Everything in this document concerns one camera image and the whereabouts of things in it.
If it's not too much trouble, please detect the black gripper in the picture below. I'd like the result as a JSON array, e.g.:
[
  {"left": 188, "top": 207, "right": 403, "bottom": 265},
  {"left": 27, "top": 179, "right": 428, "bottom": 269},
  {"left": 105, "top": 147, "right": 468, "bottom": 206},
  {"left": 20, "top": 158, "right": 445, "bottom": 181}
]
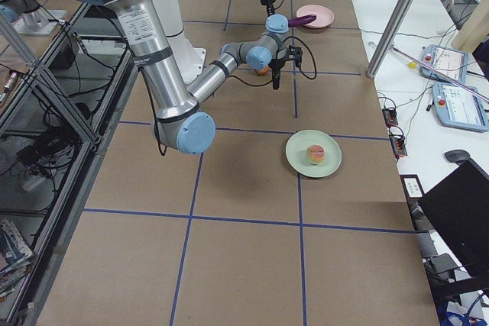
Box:
[
  {"left": 269, "top": 50, "right": 287, "bottom": 90},
  {"left": 260, "top": 0, "right": 276, "bottom": 16}
]

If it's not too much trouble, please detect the red yellow apple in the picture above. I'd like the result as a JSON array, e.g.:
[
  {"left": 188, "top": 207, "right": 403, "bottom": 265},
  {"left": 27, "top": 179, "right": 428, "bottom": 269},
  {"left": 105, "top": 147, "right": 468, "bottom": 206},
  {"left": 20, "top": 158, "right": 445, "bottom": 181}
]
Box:
[{"left": 254, "top": 66, "right": 270, "bottom": 76}]

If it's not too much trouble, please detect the purple eggplant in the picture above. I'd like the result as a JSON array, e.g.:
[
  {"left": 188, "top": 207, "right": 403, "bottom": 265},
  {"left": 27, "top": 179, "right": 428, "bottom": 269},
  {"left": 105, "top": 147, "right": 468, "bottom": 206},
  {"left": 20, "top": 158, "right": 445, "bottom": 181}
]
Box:
[{"left": 288, "top": 15, "right": 317, "bottom": 27}]

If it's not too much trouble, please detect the yellow green peach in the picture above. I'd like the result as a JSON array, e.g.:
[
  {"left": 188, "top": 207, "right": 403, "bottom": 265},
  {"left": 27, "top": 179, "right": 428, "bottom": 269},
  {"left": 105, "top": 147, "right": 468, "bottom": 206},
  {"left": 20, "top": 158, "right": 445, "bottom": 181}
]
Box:
[{"left": 306, "top": 144, "right": 325, "bottom": 166}]

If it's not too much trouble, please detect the pink plate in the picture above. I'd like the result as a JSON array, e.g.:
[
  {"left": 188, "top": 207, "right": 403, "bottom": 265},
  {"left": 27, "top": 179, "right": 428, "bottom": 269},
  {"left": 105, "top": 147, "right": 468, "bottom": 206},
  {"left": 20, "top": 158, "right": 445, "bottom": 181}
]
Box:
[{"left": 296, "top": 5, "right": 335, "bottom": 29}]

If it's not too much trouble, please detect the green plate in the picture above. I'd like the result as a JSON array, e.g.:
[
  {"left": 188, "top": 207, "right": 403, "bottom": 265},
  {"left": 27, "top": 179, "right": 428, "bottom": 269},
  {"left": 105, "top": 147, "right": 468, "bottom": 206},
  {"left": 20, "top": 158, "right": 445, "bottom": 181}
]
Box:
[{"left": 285, "top": 130, "right": 342, "bottom": 178}]

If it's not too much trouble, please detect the reacher grabber stick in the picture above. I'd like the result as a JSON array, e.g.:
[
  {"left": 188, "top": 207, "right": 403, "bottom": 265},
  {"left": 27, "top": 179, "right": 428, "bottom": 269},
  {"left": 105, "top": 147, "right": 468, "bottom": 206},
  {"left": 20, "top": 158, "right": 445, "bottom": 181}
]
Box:
[{"left": 387, "top": 44, "right": 488, "bottom": 102}]

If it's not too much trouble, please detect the upper teach pendant tablet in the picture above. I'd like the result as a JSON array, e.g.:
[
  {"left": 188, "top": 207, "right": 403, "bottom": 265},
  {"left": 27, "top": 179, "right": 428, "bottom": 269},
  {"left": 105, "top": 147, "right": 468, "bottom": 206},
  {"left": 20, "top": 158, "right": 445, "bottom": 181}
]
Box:
[{"left": 422, "top": 44, "right": 468, "bottom": 84}]

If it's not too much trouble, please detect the teach pendant tablet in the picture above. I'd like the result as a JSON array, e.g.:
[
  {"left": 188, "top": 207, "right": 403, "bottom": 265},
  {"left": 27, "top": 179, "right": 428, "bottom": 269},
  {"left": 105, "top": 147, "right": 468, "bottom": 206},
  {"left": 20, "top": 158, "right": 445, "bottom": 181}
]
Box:
[
  {"left": 432, "top": 82, "right": 488, "bottom": 132},
  {"left": 422, "top": 44, "right": 468, "bottom": 84}
]

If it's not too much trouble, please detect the lower teach pendant tablet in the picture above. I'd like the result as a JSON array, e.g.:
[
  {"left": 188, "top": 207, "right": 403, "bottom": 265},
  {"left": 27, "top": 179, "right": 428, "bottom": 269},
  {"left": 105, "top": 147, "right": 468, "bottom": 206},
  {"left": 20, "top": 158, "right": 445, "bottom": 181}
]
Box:
[{"left": 432, "top": 82, "right": 488, "bottom": 132}]

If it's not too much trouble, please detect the black computer mouse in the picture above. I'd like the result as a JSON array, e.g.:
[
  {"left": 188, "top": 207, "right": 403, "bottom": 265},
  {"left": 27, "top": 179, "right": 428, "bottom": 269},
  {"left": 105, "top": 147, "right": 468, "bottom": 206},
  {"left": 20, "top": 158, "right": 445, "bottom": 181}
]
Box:
[{"left": 443, "top": 149, "right": 471, "bottom": 166}]

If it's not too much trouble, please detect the black laptop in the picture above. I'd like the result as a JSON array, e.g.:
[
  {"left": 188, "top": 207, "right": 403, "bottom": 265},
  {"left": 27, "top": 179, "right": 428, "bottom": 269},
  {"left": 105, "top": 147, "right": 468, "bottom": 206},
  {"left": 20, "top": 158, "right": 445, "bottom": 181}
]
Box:
[{"left": 418, "top": 159, "right": 488, "bottom": 276}]

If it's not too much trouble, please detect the stack of books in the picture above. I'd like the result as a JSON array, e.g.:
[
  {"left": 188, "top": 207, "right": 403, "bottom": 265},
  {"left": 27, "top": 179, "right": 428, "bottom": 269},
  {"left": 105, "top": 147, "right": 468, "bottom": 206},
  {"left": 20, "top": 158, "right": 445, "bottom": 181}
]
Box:
[{"left": 1, "top": 218, "right": 34, "bottom": 302}]

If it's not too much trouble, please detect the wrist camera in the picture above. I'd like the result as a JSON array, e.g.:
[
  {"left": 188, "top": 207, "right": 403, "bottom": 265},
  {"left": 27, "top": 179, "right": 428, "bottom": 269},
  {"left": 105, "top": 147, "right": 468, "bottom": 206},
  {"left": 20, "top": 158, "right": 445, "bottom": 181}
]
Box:
[{"left": 282, "top": 45, "right": 303, "bottom": 68}]

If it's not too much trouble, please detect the aluminium frame post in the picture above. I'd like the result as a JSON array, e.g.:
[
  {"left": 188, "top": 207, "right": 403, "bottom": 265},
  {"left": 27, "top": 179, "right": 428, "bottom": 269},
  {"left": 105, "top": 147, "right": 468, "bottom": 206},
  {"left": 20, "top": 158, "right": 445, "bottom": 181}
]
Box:
[{"left": 366, "top": 0, "right": 413, "bottom": 79}]

